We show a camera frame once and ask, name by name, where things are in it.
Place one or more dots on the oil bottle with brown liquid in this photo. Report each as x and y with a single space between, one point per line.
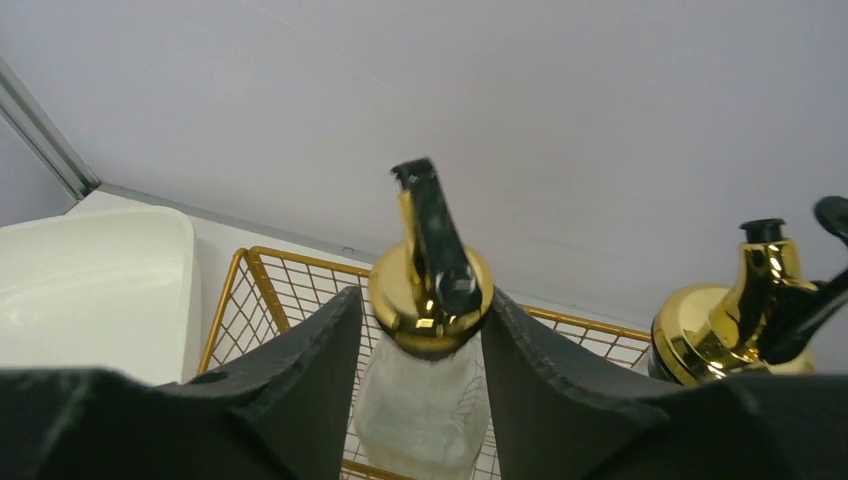
764 322

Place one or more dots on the clear oil bottle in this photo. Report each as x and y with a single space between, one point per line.
423 409

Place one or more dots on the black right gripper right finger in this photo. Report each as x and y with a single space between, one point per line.
560 411

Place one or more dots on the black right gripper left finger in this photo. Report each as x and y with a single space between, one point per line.
279 411

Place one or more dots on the gold wire basket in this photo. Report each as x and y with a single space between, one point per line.
266 291

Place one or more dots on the white plastic tub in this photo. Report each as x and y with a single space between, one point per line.
119 289

